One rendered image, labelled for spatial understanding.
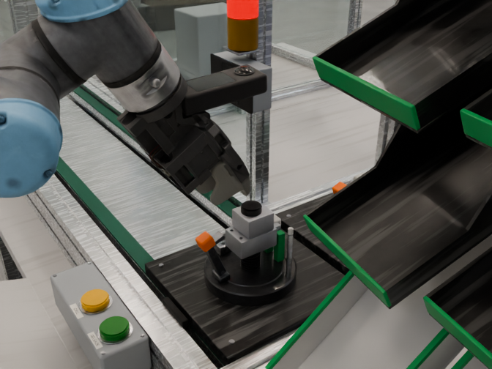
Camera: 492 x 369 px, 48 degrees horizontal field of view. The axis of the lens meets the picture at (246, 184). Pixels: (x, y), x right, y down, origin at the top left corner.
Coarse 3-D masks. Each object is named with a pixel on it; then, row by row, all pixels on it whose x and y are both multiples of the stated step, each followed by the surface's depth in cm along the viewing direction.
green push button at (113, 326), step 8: (104, 320) 76; (112, 320) 76; (120, 320) 76; (104, 328) 75; (112, 328) 75; (120, 328) 75; (128, 328) 76; (104, 336) 74; (112, 336) 74; (120, 336) 74
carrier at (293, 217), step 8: (312, 200) 105; (320, 200) 105; (296, 208) 103; (304, 208) 103; (312, 208) 103; (280, 216) 100; (288, 216) 100; (296, 216) 100; (288, 224) 98; (296, 224) 98; (304, 224) 98; (296, 232) 96; (304, 232) 96; (304, 240) 95; (312, 240) 94; (312, 248) 93; (320, 248) 92; (320, 256) 92; (328, 256) 90; (336, 264) 89; (344, 272) 88
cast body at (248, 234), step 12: (252, 204) 80; (240, 216) 79; (252, 216) 79; (264, 216) 79; (228, 228) 81; (240, 228) 80; (252, 228) 78; (264, 228) 80; (276, 228) 81; (228, 240) 81; (240, 240) 79; (252, 240) 79; (264, 240) 81; (276, 240) 82; (240, 252) 79; (252, 252) 80
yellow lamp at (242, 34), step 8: (232, 24) 87; (240, 24) 87; (248, 24) 87; (256, 24) 88; (232, 32) 88; (240, 32) 87; (248, 32) 87; (256, 32) 89; (232, 40) 88; (240, 40) 88; (248, 40) 88; (256, 40) 89; (232, 48) 89; (240, 48) 88; (248, 48) 89; (256, 48) 90
